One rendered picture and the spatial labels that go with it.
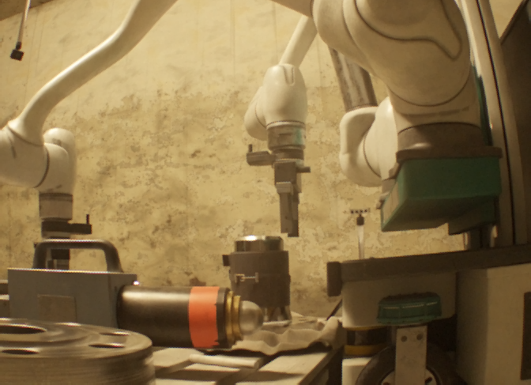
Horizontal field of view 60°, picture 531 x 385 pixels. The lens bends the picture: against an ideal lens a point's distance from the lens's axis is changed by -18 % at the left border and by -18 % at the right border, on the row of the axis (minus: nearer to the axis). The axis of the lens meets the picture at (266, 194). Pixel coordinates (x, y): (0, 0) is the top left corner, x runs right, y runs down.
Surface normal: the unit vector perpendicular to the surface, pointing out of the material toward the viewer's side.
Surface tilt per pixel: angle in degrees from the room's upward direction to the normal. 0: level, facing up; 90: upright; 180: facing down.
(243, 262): 90
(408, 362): 90
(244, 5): 90
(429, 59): 151
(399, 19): 90
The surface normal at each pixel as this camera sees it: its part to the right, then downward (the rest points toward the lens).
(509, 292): -0.15, -0.14
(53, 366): 0.69, -0.13
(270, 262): 0.38, -0.15
